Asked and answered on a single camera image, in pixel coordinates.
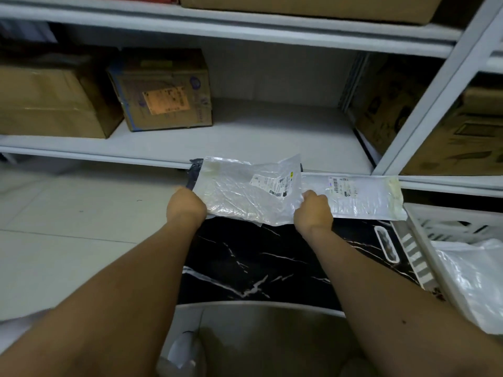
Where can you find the person's left hand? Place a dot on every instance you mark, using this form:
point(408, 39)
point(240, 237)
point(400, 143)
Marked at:
point(186, 210)

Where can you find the person's right hand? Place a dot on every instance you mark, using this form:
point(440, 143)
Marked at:
point(314, 215)

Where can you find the dark grey bag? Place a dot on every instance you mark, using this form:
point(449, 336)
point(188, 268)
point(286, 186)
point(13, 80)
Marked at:
point(193, 174)

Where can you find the white mailer yellow sticker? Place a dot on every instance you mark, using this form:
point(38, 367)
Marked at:
point(235, 192)

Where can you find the narrow white mailer taped end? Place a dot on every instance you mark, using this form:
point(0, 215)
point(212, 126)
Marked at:
point(369, 200)

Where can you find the white metal shelf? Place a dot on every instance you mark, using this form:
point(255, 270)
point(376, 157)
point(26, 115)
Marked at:
point(255, 137)

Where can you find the white plastic basket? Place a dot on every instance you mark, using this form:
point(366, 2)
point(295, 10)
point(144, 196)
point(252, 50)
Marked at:
point(424, 227)

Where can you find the person's right forearm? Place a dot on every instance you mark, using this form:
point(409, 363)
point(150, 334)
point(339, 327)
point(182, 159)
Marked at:
point(404, 310)

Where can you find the person's left forearm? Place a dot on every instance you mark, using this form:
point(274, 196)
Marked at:
point(110, 306)

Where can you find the person's left white shoe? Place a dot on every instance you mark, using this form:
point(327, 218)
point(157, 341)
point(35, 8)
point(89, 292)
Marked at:
point(182, 353)

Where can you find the person's white shorts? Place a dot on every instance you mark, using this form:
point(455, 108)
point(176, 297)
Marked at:
point(15, 329)

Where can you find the black marble lap table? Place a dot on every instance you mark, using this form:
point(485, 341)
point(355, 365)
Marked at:
point(255, 263)

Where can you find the cardboard box with orange label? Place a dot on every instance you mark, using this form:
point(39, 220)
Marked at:
point(165, 90)

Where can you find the cardboard box with black print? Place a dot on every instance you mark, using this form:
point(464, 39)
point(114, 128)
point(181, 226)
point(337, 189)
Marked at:
point(452, 145)

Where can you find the plain brown cardboard box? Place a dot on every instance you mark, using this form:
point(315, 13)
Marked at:
point(51, 102)

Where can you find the large cardboard box white label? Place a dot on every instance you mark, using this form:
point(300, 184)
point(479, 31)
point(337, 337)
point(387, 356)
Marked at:
point(314, 5)

